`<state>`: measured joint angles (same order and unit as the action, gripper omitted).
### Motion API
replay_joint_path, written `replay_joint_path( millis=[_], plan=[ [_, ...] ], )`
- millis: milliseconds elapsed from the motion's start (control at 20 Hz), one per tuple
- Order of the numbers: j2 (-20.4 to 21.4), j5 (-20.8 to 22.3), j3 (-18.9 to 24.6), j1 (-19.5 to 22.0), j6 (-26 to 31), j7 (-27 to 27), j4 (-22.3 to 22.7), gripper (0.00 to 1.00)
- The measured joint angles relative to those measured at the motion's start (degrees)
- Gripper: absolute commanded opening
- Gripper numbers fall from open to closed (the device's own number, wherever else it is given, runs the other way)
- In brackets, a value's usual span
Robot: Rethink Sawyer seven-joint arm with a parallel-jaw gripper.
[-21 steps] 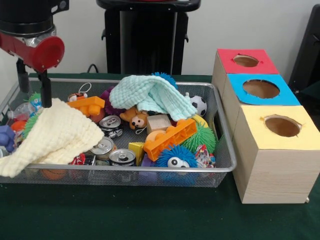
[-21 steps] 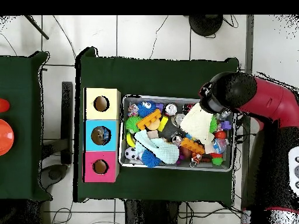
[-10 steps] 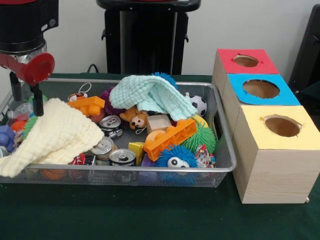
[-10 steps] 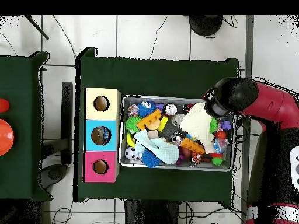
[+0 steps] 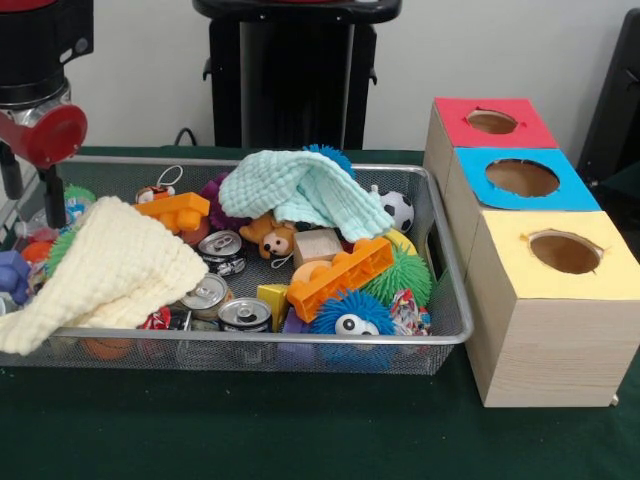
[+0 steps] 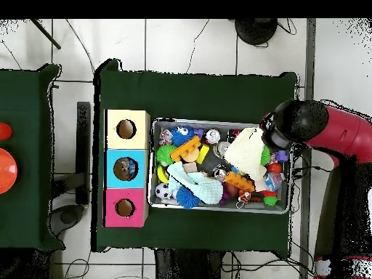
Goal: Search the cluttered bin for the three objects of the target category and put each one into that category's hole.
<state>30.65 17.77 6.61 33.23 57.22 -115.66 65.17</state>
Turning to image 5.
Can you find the cream yellow knitted cloth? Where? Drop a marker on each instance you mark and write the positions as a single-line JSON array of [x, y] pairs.
[[100, 270]]

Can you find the silver drink can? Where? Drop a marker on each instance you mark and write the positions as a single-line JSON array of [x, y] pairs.
[[207, 293]]

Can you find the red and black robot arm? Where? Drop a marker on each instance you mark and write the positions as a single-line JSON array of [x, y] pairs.
[[40, 50]]

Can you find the large green spiky ball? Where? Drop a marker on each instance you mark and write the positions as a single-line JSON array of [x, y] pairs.
[[412, 282]]

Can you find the crushed clear plastic bottle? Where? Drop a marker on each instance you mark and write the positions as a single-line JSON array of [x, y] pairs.
[[32, 222]]

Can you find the small brown teddy toy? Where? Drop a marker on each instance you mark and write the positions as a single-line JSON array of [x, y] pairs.
[[270, 238]]

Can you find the black drink can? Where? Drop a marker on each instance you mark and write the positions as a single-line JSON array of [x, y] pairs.
[[245, 313]]

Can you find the blue spiky ball with eyes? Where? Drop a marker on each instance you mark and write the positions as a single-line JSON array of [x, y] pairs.
[[350, 312]]

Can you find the dark green table cloth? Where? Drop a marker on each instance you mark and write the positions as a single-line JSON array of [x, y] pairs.
[[300, 430]]

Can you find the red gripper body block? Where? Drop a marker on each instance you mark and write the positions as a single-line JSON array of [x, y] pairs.
[[50, 135]]

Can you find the shallow clear mesh bin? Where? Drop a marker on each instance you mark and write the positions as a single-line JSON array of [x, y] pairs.
[[130, 180]]

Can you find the wooden box with three holes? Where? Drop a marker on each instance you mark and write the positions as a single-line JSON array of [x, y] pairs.
[[540, 350]]

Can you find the black upright panel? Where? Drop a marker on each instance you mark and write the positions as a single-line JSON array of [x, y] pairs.
[[620, 100]]

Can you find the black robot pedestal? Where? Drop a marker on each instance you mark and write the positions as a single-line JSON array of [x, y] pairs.
[[290, 80]]

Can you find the orange toy brick with studs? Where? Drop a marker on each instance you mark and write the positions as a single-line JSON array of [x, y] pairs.
[[175, 210]]

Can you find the pale blue waffle cloth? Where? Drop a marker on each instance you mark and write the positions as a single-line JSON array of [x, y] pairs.
[[300, 190]]

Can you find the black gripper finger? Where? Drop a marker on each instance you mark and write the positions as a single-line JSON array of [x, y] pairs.
[[10, 170], [54, 200]]

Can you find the small soccer ball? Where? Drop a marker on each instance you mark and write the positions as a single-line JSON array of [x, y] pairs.
[[400, 212]]

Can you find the long orange toy brick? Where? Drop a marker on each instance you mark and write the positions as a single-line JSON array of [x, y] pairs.
[[340, 278]]

